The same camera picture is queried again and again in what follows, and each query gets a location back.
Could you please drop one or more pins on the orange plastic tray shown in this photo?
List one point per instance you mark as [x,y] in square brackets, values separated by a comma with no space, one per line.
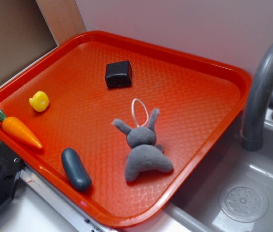
[198,99]

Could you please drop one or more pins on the gray plush bunny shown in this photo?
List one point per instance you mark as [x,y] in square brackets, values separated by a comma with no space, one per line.
[146,154]

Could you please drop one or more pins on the black cube block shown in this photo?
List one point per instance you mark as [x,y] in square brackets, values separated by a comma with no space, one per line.
[118,74]

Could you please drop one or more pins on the dark teal toy pickle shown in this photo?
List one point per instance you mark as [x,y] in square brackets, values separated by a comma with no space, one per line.
[75,170]

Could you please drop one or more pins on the yellow rubber duck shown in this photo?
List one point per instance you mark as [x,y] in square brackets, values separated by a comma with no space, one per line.
[39,102]

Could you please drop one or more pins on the orange toy carrot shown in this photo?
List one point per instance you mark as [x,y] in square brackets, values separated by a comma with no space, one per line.
[15,128]

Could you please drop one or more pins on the gray toy sink basin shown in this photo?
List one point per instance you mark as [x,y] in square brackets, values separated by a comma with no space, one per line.
[231,190]

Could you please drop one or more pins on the gray toy faucet spout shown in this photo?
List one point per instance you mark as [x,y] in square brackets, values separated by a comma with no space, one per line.
[258,101]

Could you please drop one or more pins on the wooden board panel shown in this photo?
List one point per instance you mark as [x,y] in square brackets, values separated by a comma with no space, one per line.
[31,28]

